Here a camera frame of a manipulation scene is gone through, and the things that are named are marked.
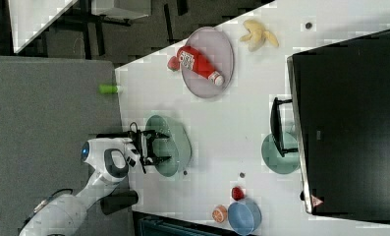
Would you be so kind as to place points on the red strawberry toy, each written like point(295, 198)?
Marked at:
point(174, 64)
point(237, 193)

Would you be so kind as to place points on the green round plate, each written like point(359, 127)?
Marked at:
point(275, 161)

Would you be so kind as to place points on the black toaster oven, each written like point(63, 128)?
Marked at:
point(340, 94)

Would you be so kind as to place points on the pink round plate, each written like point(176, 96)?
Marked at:
point(216, 47)

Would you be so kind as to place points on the red ketchup bottle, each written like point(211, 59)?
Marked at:
point(190, 58)

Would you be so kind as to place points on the green strainer colander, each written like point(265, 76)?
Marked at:
point(177, 145)

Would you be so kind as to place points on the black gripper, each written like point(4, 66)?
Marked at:
point(139, 139)

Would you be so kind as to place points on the yellow banana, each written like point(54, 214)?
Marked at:
point(257, 35)

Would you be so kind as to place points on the green cylinder marker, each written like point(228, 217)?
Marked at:
point(109, 89)

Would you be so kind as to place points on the blue bowl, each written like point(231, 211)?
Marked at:
point(244, 216)

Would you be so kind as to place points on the orange slice toy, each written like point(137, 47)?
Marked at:
point(219, 214)

